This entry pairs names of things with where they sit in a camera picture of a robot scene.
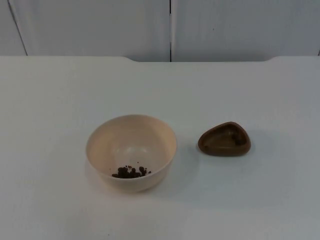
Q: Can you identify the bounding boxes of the coffee beans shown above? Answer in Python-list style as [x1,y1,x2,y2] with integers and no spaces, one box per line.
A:
[111,163,149,179]

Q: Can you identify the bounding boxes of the pale wooden bowl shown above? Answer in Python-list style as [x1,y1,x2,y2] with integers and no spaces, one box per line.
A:
[86,114,178,193]

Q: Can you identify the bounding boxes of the dark wooden cup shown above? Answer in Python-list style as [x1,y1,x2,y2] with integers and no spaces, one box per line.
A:
[197,121,252,159]

